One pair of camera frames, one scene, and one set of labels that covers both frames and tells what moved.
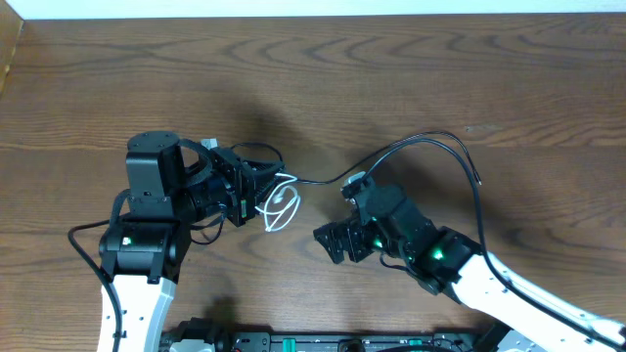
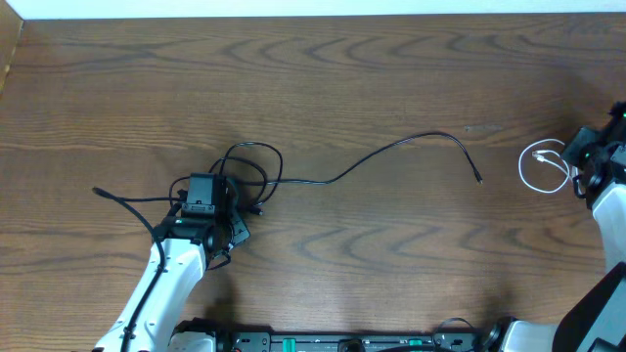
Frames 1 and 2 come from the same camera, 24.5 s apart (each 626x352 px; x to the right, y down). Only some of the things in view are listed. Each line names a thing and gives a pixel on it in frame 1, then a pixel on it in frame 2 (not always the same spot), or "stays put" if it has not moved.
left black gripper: [250, 185] to [242, 230]
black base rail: [210, 335] stays put
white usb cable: [277, 199] to [539, 155]
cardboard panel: [11, 29] stays put
